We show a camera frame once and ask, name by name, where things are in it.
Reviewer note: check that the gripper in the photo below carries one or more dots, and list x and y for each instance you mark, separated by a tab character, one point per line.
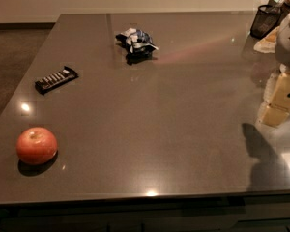
289	43

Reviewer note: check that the blue chip bag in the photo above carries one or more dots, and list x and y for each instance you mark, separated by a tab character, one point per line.
136	42

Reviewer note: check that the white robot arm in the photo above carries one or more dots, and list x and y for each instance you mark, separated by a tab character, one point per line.
282	49

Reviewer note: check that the red apple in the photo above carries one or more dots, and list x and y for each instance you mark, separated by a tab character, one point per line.
36	146

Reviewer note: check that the white plate with food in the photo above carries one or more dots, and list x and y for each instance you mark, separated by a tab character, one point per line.
268	43

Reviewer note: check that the black mesh cup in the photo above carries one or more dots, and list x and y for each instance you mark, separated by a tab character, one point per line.
265	21

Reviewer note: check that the black candy bar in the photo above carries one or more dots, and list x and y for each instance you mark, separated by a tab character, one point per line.
55	80

